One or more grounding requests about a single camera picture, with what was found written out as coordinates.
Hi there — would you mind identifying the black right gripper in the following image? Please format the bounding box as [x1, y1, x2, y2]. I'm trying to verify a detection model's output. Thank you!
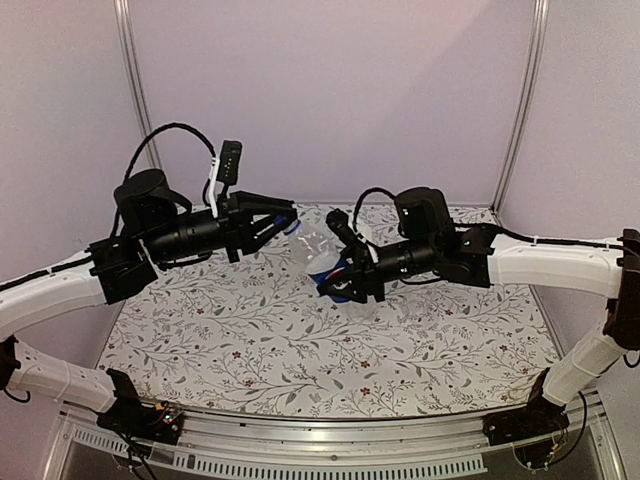
[317, 236, 439, 302]

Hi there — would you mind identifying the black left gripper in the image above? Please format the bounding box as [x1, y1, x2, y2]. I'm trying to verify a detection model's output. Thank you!
[144, 191, 297, 265]

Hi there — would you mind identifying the clear Pepsi plastic bottle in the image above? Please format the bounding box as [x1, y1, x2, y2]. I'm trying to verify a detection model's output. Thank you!
[285, 220, 378, 322]

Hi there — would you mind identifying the blue bottle cap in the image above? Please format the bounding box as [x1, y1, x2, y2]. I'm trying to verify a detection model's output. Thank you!
[274, 215, 301, 236]

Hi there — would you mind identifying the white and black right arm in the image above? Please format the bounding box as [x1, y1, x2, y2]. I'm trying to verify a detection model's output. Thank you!
[318, 187, 639, 436]

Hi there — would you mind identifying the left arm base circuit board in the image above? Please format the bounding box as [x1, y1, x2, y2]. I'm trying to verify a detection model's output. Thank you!
[97, 368, 184, 445]

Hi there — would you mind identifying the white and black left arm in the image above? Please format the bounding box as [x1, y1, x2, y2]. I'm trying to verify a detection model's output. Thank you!
[1, 169, 297, 434]

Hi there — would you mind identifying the floral patterned table mat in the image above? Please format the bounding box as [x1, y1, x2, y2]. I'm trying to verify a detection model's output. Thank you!
[97, 201, 559, 419]

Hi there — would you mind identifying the right wrist camera on white mount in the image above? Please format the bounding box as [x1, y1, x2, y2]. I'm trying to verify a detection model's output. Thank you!
[326, 209, 378, 263]

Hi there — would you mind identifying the wrist camera on white mount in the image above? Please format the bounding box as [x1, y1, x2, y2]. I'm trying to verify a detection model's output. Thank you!
[202, 140, 243, 218]
[326, 209, 378, 263]

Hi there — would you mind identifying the left wrist camera on white mount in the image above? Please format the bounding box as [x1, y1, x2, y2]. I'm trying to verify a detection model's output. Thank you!
[202, 140, 243, 218]

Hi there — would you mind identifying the black braided right camera cable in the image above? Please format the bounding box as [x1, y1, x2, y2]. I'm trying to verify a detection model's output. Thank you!
[352, 187, 401, 236]

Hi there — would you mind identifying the black braided camera cable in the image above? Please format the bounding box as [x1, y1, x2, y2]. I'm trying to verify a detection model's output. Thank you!
[352, 187, 401, 236]
[112, 122, 216, 236]

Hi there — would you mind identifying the black braided left camera cable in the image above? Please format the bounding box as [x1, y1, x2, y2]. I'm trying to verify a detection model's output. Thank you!
[112, 122, 216, 236]

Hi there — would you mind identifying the aluminium front frame rail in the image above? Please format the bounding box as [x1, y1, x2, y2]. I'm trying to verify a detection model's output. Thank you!
[43, 390, 630, 479]

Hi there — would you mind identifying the aluminium corner post right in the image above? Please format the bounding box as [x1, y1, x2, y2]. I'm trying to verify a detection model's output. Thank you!
[490, 0, 550, 217]

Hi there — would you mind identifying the aluminium corner post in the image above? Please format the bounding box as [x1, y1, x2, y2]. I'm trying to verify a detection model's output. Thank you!
[112, 0, 164, 171]
[490, 0, 550, 217]

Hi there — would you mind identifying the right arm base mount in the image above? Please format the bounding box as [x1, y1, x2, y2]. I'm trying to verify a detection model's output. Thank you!
[482, 368, 569, 470]

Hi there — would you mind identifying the aluminium corner post left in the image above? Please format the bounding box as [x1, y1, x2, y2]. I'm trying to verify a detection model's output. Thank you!
[112, 0, 164, 171]

